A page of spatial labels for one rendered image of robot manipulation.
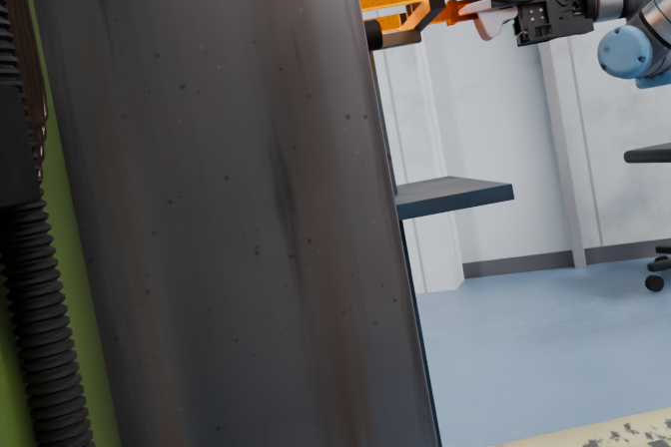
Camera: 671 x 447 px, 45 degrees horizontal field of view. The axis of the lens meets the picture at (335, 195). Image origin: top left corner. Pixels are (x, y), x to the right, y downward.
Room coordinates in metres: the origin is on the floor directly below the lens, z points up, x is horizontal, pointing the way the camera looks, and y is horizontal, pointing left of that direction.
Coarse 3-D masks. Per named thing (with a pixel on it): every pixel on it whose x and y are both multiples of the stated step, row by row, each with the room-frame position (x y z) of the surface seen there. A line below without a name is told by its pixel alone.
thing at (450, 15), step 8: (448, 0) 1.28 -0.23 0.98; (464, 0) 1.29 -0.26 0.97; (472, 0) 1.29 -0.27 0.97; (480, 0) 1.29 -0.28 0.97; (448, 8) 1.28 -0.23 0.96; (456, 8) 1.28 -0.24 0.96; (504, 8) 1.29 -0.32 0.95; (384, 16) 1.28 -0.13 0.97; (392, 16) 1.28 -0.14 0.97; (440, 16) 1.28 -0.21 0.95; (448, 16) 1.28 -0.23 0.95; (456, 16) 1.28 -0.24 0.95; (464, 16) 1.29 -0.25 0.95; (472, 16) 1.29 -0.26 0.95; (384, 24) 1.28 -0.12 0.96; (392, 24) 1.28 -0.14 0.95; (448, 24) 1.30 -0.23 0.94; (384, 32) 1.31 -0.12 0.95
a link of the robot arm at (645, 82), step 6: (666, 60) 1.24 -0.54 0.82; (666, 66) 1.26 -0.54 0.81; (660, 72) 1.27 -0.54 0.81; (666, 72) 1.27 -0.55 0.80; (636, 78) 1.30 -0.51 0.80; (642, 78) 1.29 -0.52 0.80; (648, 78) 1.28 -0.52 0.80; (654, 78) 1.28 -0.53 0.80; (660, 78) 1.27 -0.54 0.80; (666, 78) 1.27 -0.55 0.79; (636, 84) 1.31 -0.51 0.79; (642, 84) 1.29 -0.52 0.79; (648, 84) 1.28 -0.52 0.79; (654, 84) 1.28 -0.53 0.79; (660, 84) 1.28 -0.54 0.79; (666, 84) 1.28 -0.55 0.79
